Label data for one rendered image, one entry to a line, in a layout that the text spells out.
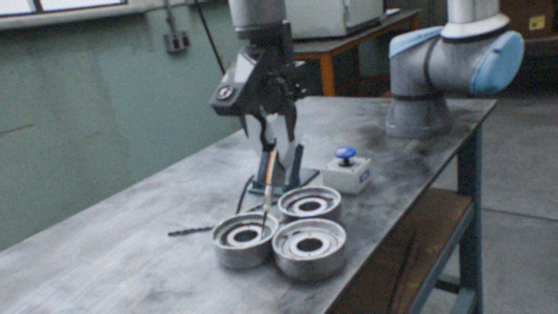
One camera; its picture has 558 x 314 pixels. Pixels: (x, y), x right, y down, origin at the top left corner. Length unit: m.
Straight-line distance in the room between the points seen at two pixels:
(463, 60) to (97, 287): 0.77
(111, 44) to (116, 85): 0.19
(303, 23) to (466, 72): 2.11
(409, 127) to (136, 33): 1.74
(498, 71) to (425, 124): 0.19
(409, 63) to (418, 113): 0.12
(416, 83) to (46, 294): 0.81
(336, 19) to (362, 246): 2.31
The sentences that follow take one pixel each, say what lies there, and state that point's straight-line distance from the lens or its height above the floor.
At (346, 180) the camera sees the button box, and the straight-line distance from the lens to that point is 0.86.
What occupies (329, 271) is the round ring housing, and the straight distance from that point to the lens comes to 0.65.
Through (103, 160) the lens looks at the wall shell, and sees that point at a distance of 2.44.
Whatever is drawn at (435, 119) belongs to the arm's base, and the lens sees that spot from 1.13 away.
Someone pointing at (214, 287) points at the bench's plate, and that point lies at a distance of 0.68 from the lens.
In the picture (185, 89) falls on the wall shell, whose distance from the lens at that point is 2.74.
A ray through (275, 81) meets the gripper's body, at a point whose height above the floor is 1.06.
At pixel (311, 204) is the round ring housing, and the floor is 0.82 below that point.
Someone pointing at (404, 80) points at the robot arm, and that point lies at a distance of 1.10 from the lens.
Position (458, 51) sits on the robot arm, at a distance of 1.01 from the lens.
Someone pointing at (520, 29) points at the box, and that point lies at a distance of 4.09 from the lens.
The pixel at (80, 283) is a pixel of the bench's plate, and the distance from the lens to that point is 0.80.
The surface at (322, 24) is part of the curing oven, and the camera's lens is 2.98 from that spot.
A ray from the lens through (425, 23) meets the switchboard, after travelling 4.54.
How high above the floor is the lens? 1.19
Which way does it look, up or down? 21 degrees down
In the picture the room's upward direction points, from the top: 9 degrees counter-clockwise
